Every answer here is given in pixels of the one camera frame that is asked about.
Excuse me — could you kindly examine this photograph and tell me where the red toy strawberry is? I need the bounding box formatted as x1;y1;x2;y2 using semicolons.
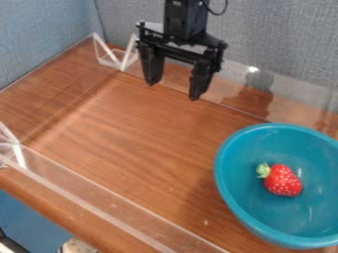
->
257;163;303;197

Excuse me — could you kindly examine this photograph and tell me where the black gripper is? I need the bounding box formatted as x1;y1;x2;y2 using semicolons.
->
137;21;229;101

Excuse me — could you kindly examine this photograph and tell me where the clear acrylic left barrier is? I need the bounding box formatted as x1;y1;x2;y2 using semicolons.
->
0;32;106;92

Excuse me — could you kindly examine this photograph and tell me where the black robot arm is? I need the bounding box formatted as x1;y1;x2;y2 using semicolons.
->
137;0;229;101

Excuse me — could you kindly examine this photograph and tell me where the clear acrylic front barrier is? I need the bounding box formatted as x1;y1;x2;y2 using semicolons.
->
0;123;230;253

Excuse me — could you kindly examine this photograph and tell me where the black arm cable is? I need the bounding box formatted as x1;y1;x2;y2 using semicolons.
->
202;0;230;17

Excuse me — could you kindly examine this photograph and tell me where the blue plastic bowl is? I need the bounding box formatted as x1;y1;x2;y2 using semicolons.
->
214;123;338;249

